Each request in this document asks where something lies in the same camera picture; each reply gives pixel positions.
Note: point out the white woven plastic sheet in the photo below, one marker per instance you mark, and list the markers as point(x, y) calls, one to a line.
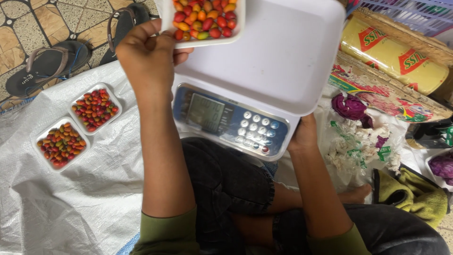
point(70, 205)

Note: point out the chipboard crate with printed paper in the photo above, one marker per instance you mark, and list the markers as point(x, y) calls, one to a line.
point(375, 90)

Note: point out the black bag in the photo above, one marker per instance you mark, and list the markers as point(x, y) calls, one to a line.
point(424, 133)

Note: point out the white foam tray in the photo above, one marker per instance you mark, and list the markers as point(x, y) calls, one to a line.
point(429, 170)
point(165, 17)
point(76, 102)
point(38, 140)

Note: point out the yellow film roll red label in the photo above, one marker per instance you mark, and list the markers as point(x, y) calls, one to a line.
point(389, 53)

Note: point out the person's bare foot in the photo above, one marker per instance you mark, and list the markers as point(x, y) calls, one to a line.
point(357, 194)

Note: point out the black brown sandal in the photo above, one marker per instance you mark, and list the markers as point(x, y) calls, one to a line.
point(46, 67)
point(124, 28)

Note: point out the purple cabbage piece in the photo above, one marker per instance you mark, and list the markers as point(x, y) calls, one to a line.
point(442, 166)

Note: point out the heap of red orange fruits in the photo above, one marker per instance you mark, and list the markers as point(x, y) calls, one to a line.
point(95, 109)
point(62, 145)
point(205, 21)

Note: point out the heap of pale cabbage scraps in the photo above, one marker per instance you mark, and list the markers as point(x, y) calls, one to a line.
point(357, 141)

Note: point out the lavender plastic basket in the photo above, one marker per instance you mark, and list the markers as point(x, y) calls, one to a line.
point(417, 14)

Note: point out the yellow green cloth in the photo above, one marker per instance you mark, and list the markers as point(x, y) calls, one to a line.
point(421, 198)

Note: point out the person's right hand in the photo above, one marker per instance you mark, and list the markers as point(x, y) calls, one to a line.
point(304, 136)

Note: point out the person's left hand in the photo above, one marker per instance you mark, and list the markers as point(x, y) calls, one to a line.
point(147, 60)

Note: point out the person's dark jeans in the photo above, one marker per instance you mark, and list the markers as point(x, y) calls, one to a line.
point(226, 180)

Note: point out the clear plastic bag green print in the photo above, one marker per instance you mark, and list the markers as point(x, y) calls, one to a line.
point(336, 170)

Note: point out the purple cabbage leaf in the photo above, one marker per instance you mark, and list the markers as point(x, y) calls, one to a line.
point(348, 108)

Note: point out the white blue digital scale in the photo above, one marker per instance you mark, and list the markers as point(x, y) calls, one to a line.
point(276, 53)

